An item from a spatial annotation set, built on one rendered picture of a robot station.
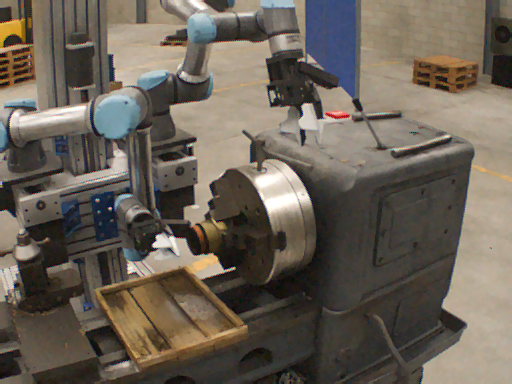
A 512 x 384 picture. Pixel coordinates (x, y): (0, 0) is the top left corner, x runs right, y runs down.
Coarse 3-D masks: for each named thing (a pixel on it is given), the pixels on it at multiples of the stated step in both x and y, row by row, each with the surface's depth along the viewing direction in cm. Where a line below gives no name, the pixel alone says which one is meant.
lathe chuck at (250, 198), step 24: (240, 168) 137; (264, 168) 138; (240, 192) 138; (264, 192) 130; (288, 192) 133; (240, 216) 146; (264, 216) 130; (288, 216) 131; (288, 240) 131; (240, 264) 147; (264, 264) 136; (288, 264) 135
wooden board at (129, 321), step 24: (120, 288) 147; (144, 288) 149; (168, 288) 150; (120, 312) 138; (144, 312) 139; (168, 312) 139; (192, 312) 139; (216, 312) 139; (120, 336) 127; (168, 336) 129; (192, 336) 129; (216, 336) 127; (240, 336) 131; (144, 360) 117; (168, 360) 121
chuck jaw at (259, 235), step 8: (248, 224) 138; (224, 232) 134; (232, 232) 134; (240, 232) 133; (248, 232) 132; (256, 232) 132; (264, 232) 131; (280, 232) 130; (224, 240) 134; (232, 240) 134; (240, 240) 132; (248, 240) 131; (256, 240) 129; (264, 240) 130; (272, 240) 130; (280, 240) 130; (240, 248) 132; (256, 248) 129; (264, 248) 130; (280, 248) 131
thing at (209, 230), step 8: (200, 224) 135; (208, 224) 135; (216, 224) 135; (224, 224) 137; (192, 232) 133; (200, 232) 133; (208, 232) 133; (216, 232) 134; (192, 240) 138; (200, 240) 132; (208, 240) 133; (216, 240) 134; (192, 248) 137; (200, 248) 133; (208, 248) 134; (216, 248) 135
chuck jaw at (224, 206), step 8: (224, 176) 144; (216, 184) 141; (224, 184) 142; (216, 192) 141; (224, 192) 141; (232, 192) 142; (216, 200) 139; (224, 200) 140; (232, 200) 141; (216, 208) 139; (224, 208) 140; (232, 208) 141; (208, 216) 139; (216, 216) 138; (224, 216) 139; (232, 216) 140
